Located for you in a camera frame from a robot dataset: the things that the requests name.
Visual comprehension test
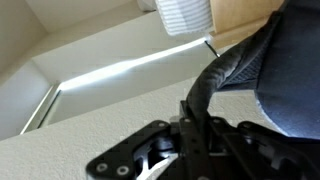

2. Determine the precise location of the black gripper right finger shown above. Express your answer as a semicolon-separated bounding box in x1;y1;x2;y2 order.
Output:
210;117;320;180

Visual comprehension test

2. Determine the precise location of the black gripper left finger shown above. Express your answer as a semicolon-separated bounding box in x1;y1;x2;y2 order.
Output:
85;119;214;180

